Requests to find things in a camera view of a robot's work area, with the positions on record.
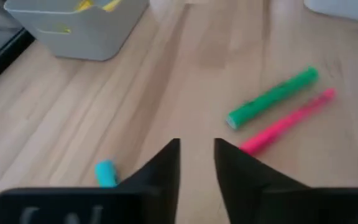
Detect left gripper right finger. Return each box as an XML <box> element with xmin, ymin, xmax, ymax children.
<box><xmin>214</xmin><ymin>138</ymin><xmax>358</xmax><ymax>224</ymax></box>

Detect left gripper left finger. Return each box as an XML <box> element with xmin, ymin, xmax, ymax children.
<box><xmin>0</xmin><ymin>138</ymin><xmax>181</xmax><ymax>224</ymax></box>

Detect teal Sharpie highlighter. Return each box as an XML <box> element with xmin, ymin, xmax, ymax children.
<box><xmin>93</xmin><ymin>159</ymin><xmax>120</xmax><ymax>189</ymax></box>

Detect pink highlighter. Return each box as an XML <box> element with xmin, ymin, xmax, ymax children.
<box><xmin>239</xmin><ymin>87</ymin><xmax>337</xmax><ymax>156</ymax></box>

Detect green highlighter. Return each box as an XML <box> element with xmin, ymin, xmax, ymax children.
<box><xmin>226</xmin><ymin>66</ymin><xmax>320</xmax><ymax>131</ymax></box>

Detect white plastic bin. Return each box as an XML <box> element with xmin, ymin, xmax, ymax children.
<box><xmin>302</xmin><ymin>0</ymin><xmax>358</xmax><ymax>25</ymax></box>

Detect grey plastic bin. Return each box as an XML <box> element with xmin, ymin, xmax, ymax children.
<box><xmin>3</xmin><ymin>0</ymin><xmax>151</xmax><ymax>62</ymax></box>

